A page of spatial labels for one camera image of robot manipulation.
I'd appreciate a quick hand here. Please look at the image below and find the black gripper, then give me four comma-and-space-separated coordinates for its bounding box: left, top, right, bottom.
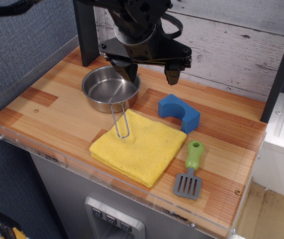
98, 27, 192, 85

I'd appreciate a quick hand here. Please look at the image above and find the blue arch block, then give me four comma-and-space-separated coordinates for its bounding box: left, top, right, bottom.
158, 94, 201, 134

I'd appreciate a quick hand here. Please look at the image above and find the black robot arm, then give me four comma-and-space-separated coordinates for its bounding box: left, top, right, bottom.
99, 0, 192, 85

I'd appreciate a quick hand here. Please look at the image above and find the yellow folded cloth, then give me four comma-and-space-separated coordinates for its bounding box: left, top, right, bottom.
90, 110, 187, 188

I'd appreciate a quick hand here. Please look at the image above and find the yellow cloth scrap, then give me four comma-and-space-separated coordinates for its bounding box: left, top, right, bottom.
13, 228, 28, 239

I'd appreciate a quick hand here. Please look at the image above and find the silver dispenser panel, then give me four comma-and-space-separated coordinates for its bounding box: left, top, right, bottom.
85, 196, 146, 239

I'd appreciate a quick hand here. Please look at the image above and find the white ridged side cabinet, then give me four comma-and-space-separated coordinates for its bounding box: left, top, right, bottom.
252, 93, 284, 195

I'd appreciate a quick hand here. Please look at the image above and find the clear acrylic guard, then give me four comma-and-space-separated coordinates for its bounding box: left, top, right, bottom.
0, 49, 266, 239

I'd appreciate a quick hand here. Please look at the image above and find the steel pot with wire handle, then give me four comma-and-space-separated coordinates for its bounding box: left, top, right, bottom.
82, 66, 141, 138

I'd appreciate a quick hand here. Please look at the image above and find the black left post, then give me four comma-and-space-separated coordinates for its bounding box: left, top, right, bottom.
73, 0, 100, 67

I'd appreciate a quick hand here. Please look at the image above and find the green handled grey spatula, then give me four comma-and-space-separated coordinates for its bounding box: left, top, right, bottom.
173, 141, 204, 200

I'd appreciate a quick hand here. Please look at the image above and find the black braided cable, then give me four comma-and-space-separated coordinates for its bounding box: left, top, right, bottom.
0, 0, 43, 18

